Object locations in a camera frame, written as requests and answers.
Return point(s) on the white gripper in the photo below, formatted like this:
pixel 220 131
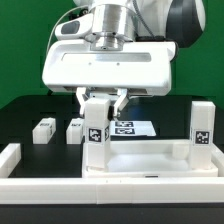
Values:
pixel 142 68

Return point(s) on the white desk top tray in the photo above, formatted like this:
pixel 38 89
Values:
pixel 148 159

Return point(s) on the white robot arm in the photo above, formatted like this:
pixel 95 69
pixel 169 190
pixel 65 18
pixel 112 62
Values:
pixel 121 48

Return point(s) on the fiducial marker sheet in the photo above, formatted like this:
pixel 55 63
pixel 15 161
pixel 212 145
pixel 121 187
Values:
pixel 132 128

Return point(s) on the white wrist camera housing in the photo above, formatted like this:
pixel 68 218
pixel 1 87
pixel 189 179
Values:
pixel 74 29

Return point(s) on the white front barrier wall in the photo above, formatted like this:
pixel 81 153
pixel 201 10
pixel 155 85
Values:
pixel 111 191

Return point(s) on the white barrier wall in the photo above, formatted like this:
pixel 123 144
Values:
pixel 111 191
pixel 217 161
pixel 9 158

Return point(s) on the white left barrier wall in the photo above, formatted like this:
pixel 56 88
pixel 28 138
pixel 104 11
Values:
pixel 9 158

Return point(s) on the white right barrier wall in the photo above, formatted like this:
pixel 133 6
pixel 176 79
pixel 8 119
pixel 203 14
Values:
pixel 217 161

